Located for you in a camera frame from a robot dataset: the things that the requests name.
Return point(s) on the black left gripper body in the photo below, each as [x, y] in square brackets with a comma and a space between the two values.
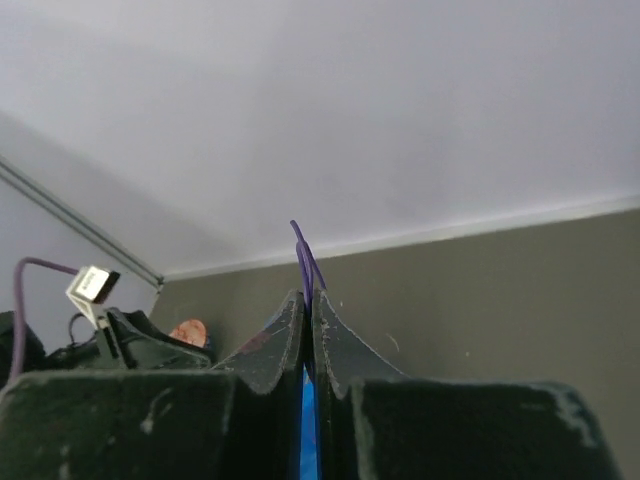
[129, 341]

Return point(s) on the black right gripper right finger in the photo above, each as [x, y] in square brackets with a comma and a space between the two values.
[375, 422]

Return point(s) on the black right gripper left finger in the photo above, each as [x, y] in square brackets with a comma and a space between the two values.
[237, 419]

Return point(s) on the blue three-compartment bin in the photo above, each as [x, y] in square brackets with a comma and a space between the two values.
[308, 448]

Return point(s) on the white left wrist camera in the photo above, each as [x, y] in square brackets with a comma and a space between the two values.
[88, 291]

